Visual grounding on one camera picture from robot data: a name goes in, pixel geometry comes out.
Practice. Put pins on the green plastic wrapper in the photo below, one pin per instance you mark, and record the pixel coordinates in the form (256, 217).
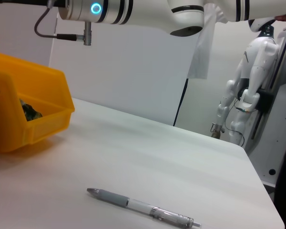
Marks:
(32, 113)

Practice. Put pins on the yellow plastic bin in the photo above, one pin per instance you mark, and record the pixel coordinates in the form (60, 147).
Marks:
(38, 81)

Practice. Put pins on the translucent white plastic sheet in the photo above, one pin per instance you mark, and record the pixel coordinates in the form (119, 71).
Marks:
(202, 59)

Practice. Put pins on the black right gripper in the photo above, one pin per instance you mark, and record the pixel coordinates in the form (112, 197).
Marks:
(60, 3)

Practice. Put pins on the grey robot stand frame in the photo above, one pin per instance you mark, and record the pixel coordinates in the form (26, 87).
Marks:
(271, 143)

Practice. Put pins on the grey clear pen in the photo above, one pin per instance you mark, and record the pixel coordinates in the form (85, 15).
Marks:
(114, 196)

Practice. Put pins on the white humanoid robot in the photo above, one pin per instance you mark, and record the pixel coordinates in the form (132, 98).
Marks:
(259, 59)

